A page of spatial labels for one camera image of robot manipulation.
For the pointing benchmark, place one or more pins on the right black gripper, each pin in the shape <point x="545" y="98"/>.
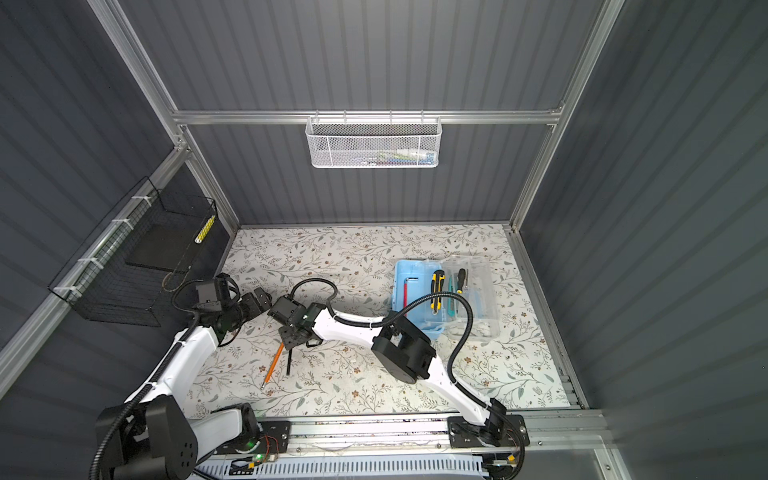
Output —
<point x="286" y="338"/>

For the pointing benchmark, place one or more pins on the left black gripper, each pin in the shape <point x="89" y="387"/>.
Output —
<point x="252" y="308"/>

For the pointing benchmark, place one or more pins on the orange pencil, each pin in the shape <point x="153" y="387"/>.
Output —
<point x="273" y="365"/>

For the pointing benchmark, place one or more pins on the red handled hex key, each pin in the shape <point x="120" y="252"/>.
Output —
<point x="411" y="290"/>

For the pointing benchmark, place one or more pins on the yellow black utility knife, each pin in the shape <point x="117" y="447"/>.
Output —
<point x="437" y="285"/>

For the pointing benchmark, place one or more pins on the black yellow screwdriver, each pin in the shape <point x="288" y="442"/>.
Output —
<point x="461" y="280"/>

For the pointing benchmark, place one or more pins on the clear tool box lid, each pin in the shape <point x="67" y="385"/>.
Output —
<point x="479" y="292"/>

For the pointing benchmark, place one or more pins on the blue plastic tool box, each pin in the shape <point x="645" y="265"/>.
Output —
<point x="421" y="316"/>

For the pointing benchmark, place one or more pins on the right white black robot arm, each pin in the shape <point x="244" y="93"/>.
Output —
<point x="404" y="350"/>

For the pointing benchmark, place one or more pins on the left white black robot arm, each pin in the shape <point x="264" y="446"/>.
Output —
<point x="149" y="436"/>

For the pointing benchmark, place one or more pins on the black foam pad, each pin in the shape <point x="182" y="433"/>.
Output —
<point x="165" y="248"/>

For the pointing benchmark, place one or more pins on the markers in white basket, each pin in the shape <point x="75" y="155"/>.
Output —
<point x="410" y="157"/>

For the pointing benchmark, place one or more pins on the black wire mesh basket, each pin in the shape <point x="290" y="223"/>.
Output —
<point x="127" y="273"/>

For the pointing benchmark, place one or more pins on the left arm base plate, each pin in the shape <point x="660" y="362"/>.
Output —
<point x="272" y="439"/>

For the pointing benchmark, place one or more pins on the white wire mesh basket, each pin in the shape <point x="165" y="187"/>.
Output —
<point x="332" y="145"/>

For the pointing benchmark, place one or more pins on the white slotted cable duct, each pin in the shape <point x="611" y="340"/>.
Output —
<point x="432" y="466"/>

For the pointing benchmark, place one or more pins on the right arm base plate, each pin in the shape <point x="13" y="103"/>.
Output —
<point x="511" y="432"/>

